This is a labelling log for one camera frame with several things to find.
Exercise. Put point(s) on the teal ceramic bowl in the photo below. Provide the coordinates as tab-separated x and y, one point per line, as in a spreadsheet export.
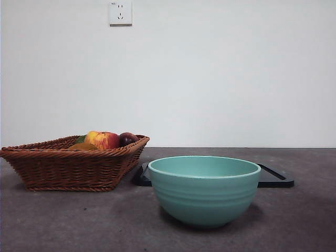
204	197

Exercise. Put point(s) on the brown kiwi fruit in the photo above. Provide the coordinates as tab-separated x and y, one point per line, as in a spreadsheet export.
82	146

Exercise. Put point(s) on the dark red plum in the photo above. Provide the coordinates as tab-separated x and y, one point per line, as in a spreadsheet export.
127	139

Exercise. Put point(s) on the red yellow apple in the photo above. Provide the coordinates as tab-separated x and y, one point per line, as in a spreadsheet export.
102	140

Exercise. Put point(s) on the green fruit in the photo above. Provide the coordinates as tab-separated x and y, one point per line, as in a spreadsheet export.
81	139

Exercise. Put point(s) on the brown wicker basket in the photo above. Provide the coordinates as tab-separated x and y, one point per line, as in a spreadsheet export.
65	168

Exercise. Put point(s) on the dark rectangular tray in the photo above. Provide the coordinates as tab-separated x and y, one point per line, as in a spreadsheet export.
273	181

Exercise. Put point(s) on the white wall socket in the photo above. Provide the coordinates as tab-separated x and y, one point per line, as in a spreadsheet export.
120	13

